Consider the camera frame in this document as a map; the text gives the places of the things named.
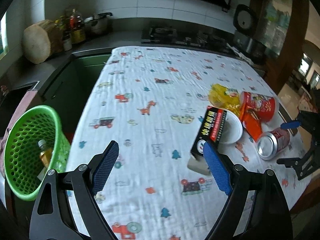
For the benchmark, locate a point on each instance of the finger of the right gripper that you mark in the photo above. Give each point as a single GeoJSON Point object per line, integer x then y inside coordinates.
{"type": "Point", "coordinates": [303, 166]}
{"type": "Point", "coordinates": [294, 124]}

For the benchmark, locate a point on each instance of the red cap oil bottle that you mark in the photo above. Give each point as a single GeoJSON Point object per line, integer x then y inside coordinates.
{"type": "Point", "coordinates": [77, 26]}

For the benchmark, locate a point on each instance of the black kitchen sink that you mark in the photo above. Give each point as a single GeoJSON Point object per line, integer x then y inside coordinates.
{"type": "Point", "coordinates": [12, 94]}

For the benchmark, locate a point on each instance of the pink dish towel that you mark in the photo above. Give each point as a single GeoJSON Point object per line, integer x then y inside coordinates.
{"type": "Point", "coordinates": [30, 99]}

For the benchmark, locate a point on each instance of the black cigarette box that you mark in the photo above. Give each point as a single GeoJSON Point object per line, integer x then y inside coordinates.
{"type": "Point", "coordinates": [211, 129]}

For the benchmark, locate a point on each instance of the red aluminium drink can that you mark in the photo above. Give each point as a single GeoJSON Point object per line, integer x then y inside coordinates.
{"type": "Point", "coordinates": [269, 144]}

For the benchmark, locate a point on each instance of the green perforated plastic basket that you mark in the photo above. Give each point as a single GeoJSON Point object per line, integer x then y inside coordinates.
{"type": "Point", "coordinates": [22, 162]}

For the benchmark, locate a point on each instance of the round black wall clock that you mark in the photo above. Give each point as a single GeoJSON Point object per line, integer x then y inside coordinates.
{"type": "Point", "coordinates": [245, 20]}

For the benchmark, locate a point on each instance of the round wooden chopping block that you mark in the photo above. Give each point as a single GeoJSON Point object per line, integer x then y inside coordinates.
{"type": "Point", "coordinates": [41, 40]}

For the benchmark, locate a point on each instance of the red paper cup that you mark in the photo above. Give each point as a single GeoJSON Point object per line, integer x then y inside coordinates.
{"type": "Point", "coordinates": [264, 106]}

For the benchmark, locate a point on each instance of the orange snack wrapper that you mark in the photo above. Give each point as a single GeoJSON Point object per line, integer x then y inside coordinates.
{"type": "Point", "coordinates": [250, 122]}

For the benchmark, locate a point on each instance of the yellow plastic snack bag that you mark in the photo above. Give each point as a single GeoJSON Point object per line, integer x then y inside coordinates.
{"type": "Point", "coordinates": [226, 98]}

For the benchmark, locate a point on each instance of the dark sauce bottle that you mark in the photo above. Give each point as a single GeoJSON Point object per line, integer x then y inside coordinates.
{"type": "Point", "coordinates": [66, 34]}

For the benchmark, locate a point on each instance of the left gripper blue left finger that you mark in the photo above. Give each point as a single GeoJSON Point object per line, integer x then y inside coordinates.
{"type": "Point", "coordinates": [102, 165]}

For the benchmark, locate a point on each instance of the black gas stove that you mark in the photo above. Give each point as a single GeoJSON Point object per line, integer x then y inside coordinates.
{"type": "Point", "coordinates": [166, 35]}

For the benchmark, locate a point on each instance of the glass bottle in basket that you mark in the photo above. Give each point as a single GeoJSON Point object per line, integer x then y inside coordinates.
{"type": "Point", "coordinates": [46, 153]}

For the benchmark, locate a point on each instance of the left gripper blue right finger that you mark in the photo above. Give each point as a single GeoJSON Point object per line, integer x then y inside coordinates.
{"type": "Point", "coordinates": [217, 168]}

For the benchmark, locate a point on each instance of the green cabinet door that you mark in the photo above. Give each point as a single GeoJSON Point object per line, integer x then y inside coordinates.
{"type": "Point", "coordinates": [71, 88]}

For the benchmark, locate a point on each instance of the steel pot with black handle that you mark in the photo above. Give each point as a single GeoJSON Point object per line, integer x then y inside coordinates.
{"type": "Point", "coordinates": [97, 23]}

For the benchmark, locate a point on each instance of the white patterned tablecloth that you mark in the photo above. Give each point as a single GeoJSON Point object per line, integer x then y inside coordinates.
{"type": "Point", "coordinates": [151, 101]}

